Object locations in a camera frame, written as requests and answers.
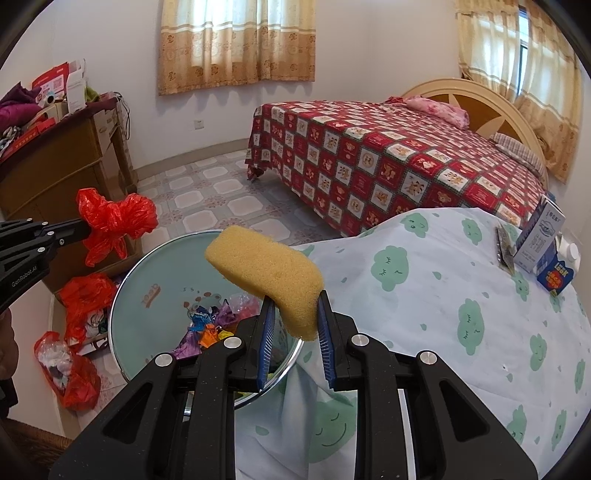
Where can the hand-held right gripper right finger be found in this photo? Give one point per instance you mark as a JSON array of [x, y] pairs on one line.
[[325, 341]]

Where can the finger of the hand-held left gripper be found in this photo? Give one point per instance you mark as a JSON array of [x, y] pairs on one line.
[[23, 228], [69, 230]]

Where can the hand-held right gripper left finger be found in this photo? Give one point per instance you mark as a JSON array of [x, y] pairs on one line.
[[265, 341]]

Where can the pink plastic bag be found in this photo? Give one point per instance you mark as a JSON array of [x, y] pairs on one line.
[[244, 304]]

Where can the orange yellow wrapper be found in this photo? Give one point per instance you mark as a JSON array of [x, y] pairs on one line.
[[210, 334]]

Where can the yellow sponge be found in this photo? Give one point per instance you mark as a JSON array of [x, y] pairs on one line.
[[263, 263]]

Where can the teal bin with metal rim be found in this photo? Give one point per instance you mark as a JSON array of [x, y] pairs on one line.
[[152, 277]]

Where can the person's left hand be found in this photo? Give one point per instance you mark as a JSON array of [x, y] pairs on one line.
[[7, 346]]

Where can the brown wooden cabinet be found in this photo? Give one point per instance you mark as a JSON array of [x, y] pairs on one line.
[[55, 161]]

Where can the printed white gift bag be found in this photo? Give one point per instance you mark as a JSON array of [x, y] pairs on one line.
[[94, 327]]

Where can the flat red box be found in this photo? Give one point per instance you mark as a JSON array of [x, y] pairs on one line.
[[32, 136]]

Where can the black white patterned cloth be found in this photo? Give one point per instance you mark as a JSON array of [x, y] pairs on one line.
[[9, 136]]

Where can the red bag with white contents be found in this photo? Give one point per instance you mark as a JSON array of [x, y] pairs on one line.
[[78, 387]]

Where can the purple cloth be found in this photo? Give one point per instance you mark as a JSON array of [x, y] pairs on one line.
[[18, 106]]

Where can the green cloth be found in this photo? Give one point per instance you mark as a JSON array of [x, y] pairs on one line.
[[92, 94]]

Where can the tall white box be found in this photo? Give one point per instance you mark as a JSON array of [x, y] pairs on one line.
[[76, 87]]

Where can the red open box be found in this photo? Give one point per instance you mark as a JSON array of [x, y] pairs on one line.
[[51, 78]]

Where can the brown wicker chair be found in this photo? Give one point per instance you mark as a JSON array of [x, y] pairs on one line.
[[27, 443]]

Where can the bed with red quilt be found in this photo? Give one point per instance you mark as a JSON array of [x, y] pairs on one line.
[[369, 157]]

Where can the small dark packet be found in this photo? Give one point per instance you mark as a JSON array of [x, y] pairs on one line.
[[503, 249]]

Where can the tall white milk carton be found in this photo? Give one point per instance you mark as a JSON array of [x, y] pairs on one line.
[[538, 240]]

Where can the blue gable-top carton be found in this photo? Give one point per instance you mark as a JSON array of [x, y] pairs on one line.
[[554, 277]]

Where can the wide beige curtain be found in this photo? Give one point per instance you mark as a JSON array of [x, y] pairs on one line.
[[235, 46]]

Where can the pink pillow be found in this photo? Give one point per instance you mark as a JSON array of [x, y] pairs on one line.
[[438, 110]]

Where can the striped pillow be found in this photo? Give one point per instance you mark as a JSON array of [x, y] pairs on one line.
[[517, 152]]

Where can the cream wooden headboard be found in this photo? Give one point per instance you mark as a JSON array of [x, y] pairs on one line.
[[485, 104]]

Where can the beige curtain with window gap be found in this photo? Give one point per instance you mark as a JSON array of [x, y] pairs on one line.
[[549, 87]]

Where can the white wall socket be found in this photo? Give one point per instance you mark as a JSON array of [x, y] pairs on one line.
[[198, 123]]

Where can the window frame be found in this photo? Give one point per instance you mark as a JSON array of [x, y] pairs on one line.
[[524, 50]]

